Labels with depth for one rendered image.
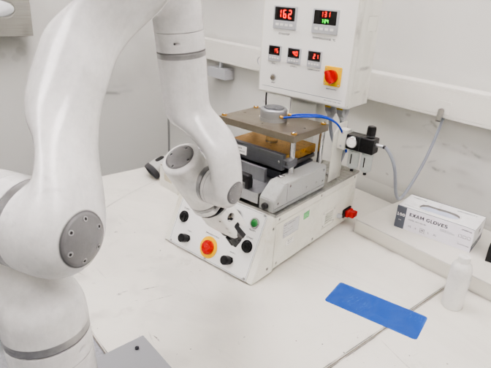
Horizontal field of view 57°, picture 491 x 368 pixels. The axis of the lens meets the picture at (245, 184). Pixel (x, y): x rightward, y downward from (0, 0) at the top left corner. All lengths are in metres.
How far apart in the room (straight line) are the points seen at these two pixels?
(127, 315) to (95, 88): 0.63
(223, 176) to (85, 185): 0.33
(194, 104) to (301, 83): 0.62
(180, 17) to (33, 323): 0.52
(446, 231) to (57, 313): 1.11
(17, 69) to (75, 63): 1.94
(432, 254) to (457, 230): 0.11
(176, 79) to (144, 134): 2.07
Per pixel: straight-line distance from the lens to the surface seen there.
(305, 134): 1.25
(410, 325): 1.19
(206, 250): 1.28
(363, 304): 1.21
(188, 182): 0.91
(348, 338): 1.10
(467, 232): 1.45
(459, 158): 1.64
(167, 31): 0.84
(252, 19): 2.24
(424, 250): 1.42
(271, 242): 1.20
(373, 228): 1.48
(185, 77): 0.85
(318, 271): 1.30
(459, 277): 1.23
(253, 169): 1.27
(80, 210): 0.58
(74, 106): 0.63
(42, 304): 0.69
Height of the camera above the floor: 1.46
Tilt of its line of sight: 23 degrees down
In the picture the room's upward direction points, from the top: 3 degrees clockwise
